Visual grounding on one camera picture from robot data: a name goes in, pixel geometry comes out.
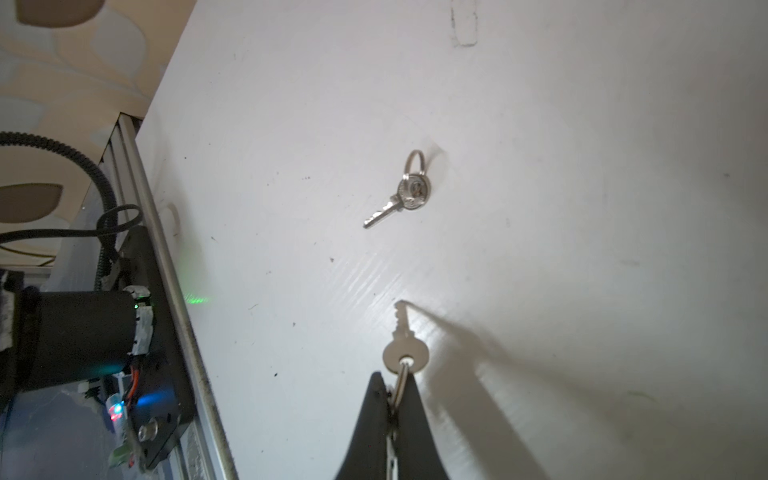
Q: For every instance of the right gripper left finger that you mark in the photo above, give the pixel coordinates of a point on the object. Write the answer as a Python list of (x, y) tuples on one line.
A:
[(367, 455)]

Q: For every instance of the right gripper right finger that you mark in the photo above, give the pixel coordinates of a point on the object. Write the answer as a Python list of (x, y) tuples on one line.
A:
[(415, 449)]

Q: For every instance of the small key bunch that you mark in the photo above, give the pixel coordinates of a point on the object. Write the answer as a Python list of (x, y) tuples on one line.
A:
[(413, 190)]

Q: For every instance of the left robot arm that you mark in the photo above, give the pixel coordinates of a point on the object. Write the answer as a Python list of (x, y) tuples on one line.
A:
[(55, 338)]

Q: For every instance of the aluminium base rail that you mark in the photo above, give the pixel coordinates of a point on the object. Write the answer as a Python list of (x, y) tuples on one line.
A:
[(131, 176)]

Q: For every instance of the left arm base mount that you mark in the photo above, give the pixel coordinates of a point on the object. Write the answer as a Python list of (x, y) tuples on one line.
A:
[(157, 404)]

